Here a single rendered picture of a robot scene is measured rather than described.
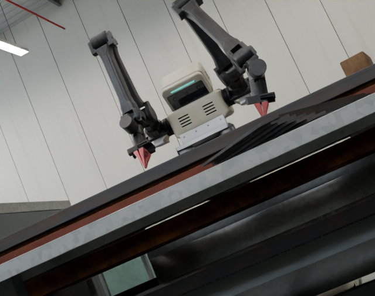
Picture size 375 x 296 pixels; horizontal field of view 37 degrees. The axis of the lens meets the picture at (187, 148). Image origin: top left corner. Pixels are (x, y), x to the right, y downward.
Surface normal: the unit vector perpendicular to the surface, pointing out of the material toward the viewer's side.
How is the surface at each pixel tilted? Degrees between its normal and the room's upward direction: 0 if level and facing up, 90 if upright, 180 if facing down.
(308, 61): 90
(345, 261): 90
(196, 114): 98
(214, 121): 90
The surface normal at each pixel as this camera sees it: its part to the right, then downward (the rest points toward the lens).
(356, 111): -0.22, -0.07
